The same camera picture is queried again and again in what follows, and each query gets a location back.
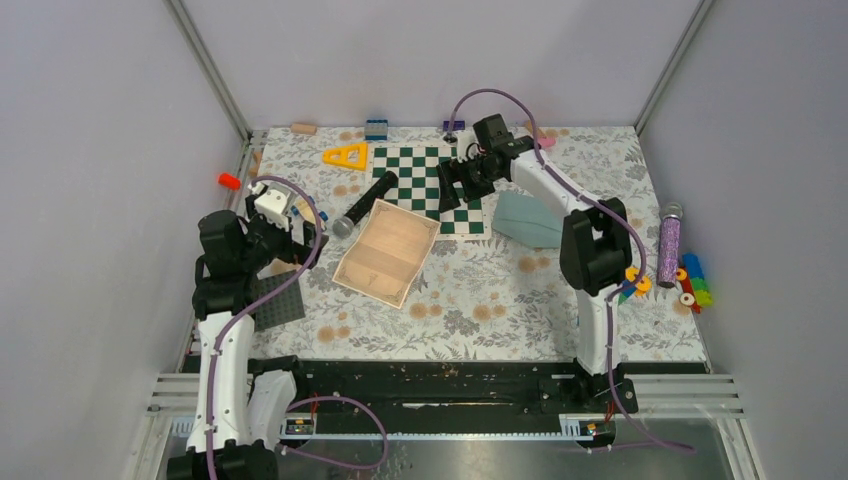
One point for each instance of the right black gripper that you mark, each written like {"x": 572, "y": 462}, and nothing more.
{"x": 452, "y": 172}

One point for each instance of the colourful block toy pile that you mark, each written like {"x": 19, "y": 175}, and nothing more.
{"x": 695, "y": 290}

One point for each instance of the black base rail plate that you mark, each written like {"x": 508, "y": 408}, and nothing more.
{"x": 453, "y": 400}

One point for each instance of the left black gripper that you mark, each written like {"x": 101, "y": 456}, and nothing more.
{"x": 294, "y": 252}

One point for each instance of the blue grey lego brick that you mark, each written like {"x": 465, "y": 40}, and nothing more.
{"x": 376, "y": 130}

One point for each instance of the purple glitter microphone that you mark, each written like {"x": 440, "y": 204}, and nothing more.
{"x": 669, "y": 243}

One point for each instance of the purple lego brick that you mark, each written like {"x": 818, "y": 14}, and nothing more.
{"x": 456, "y": 125}

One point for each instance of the grey lego baseplate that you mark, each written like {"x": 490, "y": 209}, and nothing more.
{"x": 283, "y": 308}

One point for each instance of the floral patterned table mat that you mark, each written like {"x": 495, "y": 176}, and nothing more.
{"x": 491, "y": 299}

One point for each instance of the grey-blue envelope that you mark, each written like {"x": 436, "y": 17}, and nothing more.
{"x": 526, "y": 220}

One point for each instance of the green white chessboard mat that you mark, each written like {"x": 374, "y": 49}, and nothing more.
{"x": 418, "y": 189}

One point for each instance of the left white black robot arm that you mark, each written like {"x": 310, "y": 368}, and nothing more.
{"x": 238, "y": 408}

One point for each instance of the black silver microphone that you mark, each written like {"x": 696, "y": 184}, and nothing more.
{"x": 343, "y": 226}

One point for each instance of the yellow triangle toy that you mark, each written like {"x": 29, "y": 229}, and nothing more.
{"x": 353, "y": 156}

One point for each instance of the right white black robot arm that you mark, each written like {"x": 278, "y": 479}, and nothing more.
{"x": 595, "y": 248}

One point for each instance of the orange red small cylinder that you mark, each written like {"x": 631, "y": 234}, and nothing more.
{"x": 229, "y": 181}

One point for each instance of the left wooden cylinder peg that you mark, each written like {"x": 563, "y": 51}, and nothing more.
{"x": 303, "y": 129}

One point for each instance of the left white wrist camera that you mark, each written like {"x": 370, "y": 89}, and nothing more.
{"x": 270, "y": 204}

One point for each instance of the wooden toy car blue wheels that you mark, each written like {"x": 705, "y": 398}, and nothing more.
{"x": 301, "y": 208}

